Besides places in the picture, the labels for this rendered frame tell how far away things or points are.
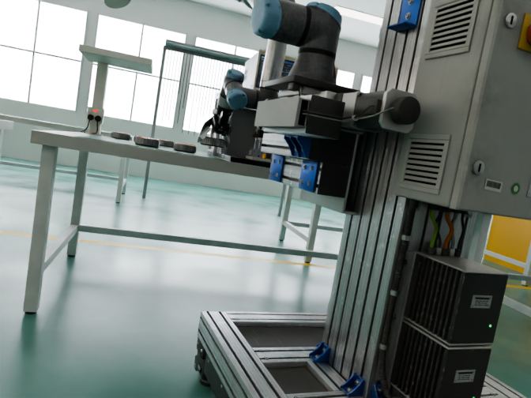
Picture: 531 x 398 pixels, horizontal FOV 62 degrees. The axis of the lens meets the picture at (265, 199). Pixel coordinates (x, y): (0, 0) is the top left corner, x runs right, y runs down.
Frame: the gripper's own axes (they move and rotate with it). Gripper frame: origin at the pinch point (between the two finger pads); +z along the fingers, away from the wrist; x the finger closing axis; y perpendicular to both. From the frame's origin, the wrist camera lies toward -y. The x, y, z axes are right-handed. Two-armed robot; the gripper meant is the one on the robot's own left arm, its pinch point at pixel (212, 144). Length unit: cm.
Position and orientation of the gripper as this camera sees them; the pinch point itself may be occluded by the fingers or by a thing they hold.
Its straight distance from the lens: 198.1
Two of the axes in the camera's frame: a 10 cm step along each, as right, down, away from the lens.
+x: 9.2, 1.2, 3.8
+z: -3.3, 7.7, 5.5
